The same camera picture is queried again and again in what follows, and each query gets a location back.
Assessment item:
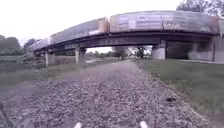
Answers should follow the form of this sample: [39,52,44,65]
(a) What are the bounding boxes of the pale paved path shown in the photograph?
[179,58,224,66]

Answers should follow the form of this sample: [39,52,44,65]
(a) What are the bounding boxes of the freight train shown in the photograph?
[31,9,224,52]

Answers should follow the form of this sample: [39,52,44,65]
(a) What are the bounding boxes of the grass strip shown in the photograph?
[0,56,124,91]

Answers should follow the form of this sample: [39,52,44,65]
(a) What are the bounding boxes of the grey gravel path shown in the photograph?
[0,59,213,128]

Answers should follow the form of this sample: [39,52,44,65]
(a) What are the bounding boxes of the railway bridge with concrete piers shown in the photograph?
[32,30,224,68]

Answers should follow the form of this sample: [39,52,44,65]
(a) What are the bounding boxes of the distant trees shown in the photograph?
[0,34,41,64]

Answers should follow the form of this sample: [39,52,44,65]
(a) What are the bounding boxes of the robot's own part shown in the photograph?
[139,120,149,128]
[73,122,83,128]

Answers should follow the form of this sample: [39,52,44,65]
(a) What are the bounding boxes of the trees beside bridge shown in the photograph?
[175,0,224,19]

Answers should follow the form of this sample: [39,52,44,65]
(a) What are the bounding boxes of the grass field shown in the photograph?
[134,58,224,128]

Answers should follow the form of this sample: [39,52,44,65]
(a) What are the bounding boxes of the trees beyond bridge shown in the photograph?
[84,45,154,62]

